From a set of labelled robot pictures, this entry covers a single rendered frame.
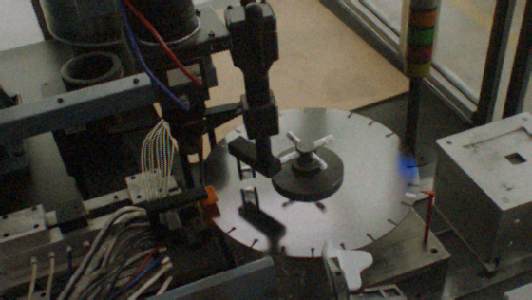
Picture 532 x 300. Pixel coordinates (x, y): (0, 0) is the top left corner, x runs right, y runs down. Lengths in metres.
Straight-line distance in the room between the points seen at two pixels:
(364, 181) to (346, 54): 0.70
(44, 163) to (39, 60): 0.44
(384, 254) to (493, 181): 0.21
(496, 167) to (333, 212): 0.30
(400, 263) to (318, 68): 0.70
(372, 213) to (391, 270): 0.11
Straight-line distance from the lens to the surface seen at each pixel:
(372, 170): 0.96
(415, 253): 0.98
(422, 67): 1.11
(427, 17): 1.06
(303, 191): 0.91
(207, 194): 0.90
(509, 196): 1.02
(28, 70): 1.76
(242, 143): 0.89
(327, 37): 1.66
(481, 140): 1.11
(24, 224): 1.07
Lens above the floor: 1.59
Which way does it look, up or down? 40 degrees down
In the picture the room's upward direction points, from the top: 6 degrees counter-clockwise
